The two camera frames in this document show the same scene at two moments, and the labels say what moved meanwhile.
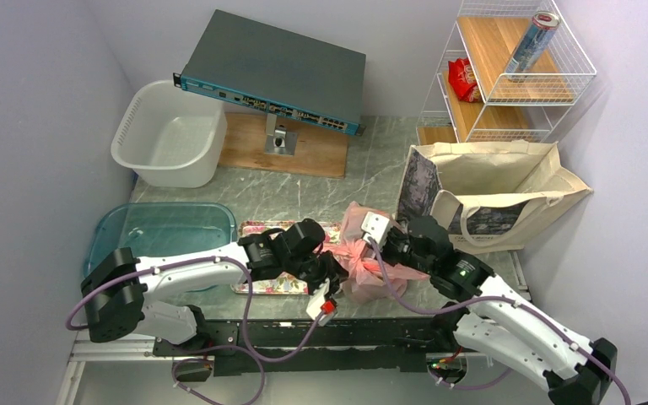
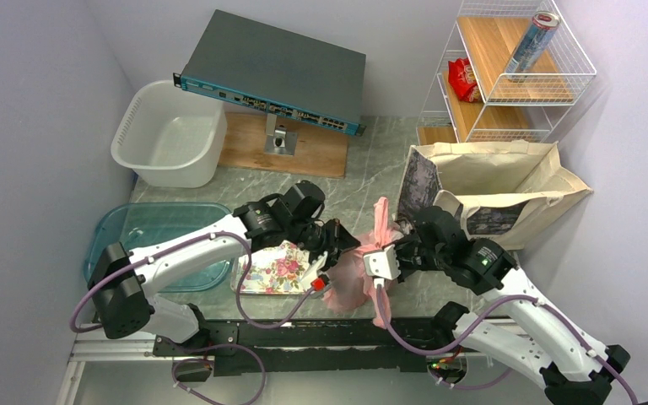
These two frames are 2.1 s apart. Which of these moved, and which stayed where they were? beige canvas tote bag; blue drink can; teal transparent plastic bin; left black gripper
Moved: left black gripper
Stayed: beige canvas tote bag; blue drink can; teal transparent plastic bin
